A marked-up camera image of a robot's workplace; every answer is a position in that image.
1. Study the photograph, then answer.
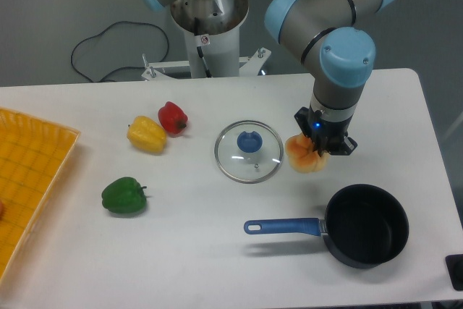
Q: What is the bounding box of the red bell pepper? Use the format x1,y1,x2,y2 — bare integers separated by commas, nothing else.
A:
158,101,188,135

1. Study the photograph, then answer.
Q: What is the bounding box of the glass lid blue knob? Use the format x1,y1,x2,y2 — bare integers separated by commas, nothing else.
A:
214,120,284,184

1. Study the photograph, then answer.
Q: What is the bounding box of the green bell pepper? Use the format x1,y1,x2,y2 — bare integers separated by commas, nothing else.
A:
101,177,147,214

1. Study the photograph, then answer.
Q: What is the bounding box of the round orange bread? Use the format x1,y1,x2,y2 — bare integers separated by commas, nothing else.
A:
285,133,330,174

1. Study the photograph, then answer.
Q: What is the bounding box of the yellow bell pepper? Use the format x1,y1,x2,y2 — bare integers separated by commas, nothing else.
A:
127,116,167,153

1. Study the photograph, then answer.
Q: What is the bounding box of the black device at table corner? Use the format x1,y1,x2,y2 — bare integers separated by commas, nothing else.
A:
445,254,463,291

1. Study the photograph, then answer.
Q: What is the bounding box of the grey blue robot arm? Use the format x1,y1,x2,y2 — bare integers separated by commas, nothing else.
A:
143,0,394,156

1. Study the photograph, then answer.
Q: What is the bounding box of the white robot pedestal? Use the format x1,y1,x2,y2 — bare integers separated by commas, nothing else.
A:
140,0,272,80

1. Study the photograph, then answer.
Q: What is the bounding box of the yellow woven basket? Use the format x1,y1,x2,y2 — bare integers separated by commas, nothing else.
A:
1,107,80,279

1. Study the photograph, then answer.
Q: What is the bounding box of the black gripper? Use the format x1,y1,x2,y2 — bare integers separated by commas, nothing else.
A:
294,107,357,157

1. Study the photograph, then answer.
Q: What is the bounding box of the black cable on floor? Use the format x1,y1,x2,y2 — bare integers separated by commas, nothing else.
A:
70,21,170,83

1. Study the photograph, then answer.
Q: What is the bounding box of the black pot blue handle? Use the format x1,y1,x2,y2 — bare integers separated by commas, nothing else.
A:
244,184,409,269

